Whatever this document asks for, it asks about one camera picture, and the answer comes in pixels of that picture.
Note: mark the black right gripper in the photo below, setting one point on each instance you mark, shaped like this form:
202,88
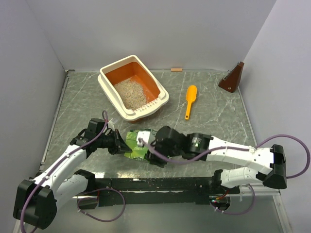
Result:
154,159

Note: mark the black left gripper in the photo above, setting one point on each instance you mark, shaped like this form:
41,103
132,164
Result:
123,147

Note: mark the green litter bag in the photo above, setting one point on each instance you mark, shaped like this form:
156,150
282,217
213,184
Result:
138,152

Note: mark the yellow plastic litter scoop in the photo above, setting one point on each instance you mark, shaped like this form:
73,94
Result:
190,99

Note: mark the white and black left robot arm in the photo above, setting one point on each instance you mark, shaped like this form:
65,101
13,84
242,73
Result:
37,201

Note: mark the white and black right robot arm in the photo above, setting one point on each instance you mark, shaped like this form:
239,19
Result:
266,166

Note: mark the grey cat litter pile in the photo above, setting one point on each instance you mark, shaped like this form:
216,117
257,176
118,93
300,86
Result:
131,93

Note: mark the white and orange litter box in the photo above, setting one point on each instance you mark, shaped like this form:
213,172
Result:
131,67

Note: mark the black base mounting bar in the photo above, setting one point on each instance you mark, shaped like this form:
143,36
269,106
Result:
196,190

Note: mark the small wooden block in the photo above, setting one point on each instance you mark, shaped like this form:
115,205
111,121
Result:
176,69

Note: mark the brown wooden wedge stand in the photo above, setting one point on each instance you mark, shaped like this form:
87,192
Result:
232,80

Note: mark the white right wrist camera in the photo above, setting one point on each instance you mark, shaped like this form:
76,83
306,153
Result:
142,137

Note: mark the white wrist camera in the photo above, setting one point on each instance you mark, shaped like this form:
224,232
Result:
142,137
111,125

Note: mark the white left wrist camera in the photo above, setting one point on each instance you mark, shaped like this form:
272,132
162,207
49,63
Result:
111,125

